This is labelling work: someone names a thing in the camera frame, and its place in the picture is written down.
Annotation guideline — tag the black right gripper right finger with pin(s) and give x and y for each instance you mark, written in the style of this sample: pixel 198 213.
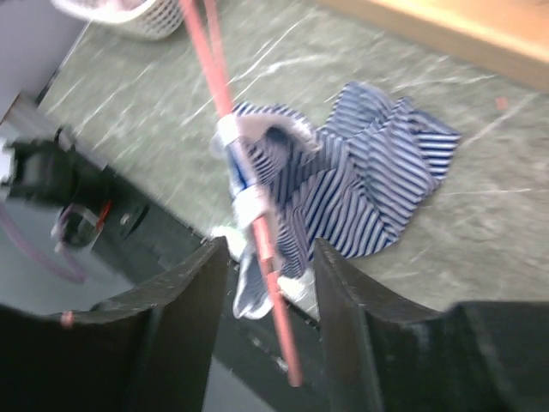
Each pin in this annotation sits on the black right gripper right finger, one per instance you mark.
pixel 383 352

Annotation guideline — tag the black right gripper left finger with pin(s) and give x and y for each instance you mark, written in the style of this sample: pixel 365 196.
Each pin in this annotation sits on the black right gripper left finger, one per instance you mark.
pixel 148 349

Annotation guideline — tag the pink hanger of blue top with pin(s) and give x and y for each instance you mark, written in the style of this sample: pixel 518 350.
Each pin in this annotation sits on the pink hanger of blue top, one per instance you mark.
pixel 249 198

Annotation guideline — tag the white perforated laundry basket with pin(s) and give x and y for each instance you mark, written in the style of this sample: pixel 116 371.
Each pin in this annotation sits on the white perforated laundry basket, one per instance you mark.
pixel 150 20

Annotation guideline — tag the blue white striped tank top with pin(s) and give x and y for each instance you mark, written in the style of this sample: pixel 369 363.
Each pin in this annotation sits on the blue white striped tank top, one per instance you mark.
pixel 354 181

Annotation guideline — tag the small wooden clothes rack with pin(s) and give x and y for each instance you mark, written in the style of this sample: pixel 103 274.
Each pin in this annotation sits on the small wooden clothes rack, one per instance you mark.
pixel 507 37

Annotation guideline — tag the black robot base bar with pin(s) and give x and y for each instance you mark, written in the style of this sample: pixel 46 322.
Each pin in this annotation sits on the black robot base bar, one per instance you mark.
pixel 246 372

